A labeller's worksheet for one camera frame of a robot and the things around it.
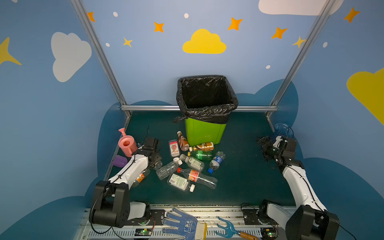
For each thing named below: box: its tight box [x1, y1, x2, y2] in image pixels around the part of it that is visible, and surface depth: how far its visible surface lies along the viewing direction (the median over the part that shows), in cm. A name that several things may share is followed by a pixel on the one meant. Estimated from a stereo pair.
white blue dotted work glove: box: [161, 207, 208, 240], surface depth 73 cm
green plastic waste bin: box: [185, 118, 227, 147], surface depth 93 cm
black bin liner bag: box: [173, 75, 239, 124], surface depth 87 cm
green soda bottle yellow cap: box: [187, 150, 213, 161], surface depth 95 cm
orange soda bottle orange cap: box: [132, 169, 150, 187], surface depth 86 cm
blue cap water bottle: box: [207, 151, 226, 174], surface depth 92 cm
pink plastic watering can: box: [118, 127, 138, 158], surface depth 92 cm
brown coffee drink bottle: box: [177, 131, 190, 152], surface depth 100 cm
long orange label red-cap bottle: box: [177, 167, 218, 190], surface depth 86 cm
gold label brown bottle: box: [189, 141, 215, 152], surface depth 98 cm
